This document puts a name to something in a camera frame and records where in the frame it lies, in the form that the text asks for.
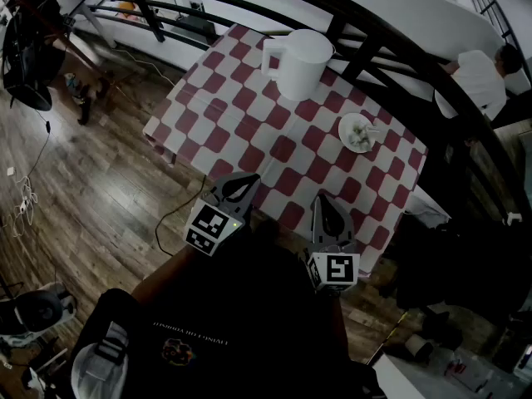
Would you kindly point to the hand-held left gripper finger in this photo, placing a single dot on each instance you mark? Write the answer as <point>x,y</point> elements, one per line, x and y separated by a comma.
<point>220,183</point>
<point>254,195</point>

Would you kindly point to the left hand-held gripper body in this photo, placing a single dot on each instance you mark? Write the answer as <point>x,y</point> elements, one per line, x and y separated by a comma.
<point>208,223</point>

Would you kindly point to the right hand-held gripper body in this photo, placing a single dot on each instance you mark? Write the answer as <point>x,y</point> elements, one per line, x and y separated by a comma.
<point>336,268</point>

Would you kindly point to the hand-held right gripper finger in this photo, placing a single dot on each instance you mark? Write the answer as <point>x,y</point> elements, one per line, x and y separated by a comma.
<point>347,227</point>
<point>316,223</point>

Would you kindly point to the white plastic pitcher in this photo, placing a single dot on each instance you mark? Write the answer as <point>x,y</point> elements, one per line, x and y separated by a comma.
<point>301,65</point>

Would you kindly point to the person's left forearm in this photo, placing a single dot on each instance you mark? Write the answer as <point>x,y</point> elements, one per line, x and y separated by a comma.
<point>166,272</point>

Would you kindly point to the black bag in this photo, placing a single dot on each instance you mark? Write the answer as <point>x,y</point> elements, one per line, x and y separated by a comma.
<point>457,256</point>

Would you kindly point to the red and white checkered tablecloth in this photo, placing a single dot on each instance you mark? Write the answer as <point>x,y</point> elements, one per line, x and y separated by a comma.
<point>249,110</point>

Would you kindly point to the person's black shirt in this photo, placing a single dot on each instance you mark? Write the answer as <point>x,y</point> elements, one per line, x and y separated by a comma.
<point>249,306</point>

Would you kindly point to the small white plate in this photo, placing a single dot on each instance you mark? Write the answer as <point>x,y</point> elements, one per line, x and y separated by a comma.
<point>347,133</point>

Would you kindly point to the cardboard roll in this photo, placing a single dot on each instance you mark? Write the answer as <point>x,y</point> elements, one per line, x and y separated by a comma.
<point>420,347</point>

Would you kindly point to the white box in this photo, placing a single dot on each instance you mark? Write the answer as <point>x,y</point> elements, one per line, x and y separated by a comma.
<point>399,376</point>

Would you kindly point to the white and black appliance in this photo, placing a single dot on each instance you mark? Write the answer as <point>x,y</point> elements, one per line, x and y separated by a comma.
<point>41,310</point>

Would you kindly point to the black metal railing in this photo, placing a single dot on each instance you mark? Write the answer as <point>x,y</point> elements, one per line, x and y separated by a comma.
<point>143,6</point>

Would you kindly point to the black stair railing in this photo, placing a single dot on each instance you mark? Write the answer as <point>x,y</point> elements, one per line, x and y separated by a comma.
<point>492,13</point>

